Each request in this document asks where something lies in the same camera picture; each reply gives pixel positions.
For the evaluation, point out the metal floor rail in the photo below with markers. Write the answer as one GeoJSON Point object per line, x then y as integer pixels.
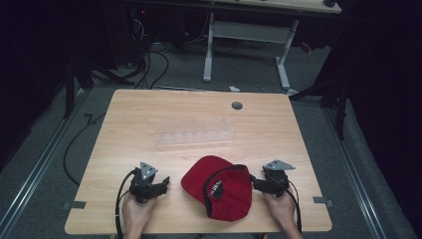
{"type": "Point", "coordinates": [36, 169]}
{"type": "Point", "coordinates": [358, 179]}

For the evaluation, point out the grey tape strip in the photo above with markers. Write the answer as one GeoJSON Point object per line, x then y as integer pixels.
{"type": "Point", "coordinates": [323, 200]}
{"type": "Point", "coordinates": [74, 205]}

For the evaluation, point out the white metal frame desk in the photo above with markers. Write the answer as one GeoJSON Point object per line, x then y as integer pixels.
{"type": "Point", "coordinates": [249, 31]}

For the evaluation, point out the person's right hand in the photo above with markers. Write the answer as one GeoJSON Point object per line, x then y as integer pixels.
{"type": "Point", "coordinates": [281, 209]}

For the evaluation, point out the black metal stand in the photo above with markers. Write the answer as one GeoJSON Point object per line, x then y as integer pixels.
{"type": "Point", "coordinates": [69, 86]}
{"type": "Point", "coordinates": [341, 109]}

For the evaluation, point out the small red object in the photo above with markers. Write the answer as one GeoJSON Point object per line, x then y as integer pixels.
{"type": "Point", "coordinates": [305, 47]}

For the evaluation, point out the round grey table grommet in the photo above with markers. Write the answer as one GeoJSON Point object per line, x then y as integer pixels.
{"type": "Point", "coordinates": [237, 106]}

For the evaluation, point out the red baseball cap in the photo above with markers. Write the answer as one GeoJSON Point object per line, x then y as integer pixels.
{"type": "Point", "coordinates": [219, 189]}

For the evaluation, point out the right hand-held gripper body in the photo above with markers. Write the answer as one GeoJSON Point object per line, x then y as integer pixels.
{"type": "Point", "coordinates": [276, 181]}

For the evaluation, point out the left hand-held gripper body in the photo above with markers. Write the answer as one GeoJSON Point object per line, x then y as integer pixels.
{"type": "Point", "coordinates": [143, 189]}

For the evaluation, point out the white paper scrap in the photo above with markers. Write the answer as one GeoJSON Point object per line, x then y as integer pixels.
{"type": "Point", "coordinates": [234, 88]}

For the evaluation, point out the person's left hand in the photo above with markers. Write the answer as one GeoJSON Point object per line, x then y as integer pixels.
{"type": "Point", "coordinates": [136, 212]}

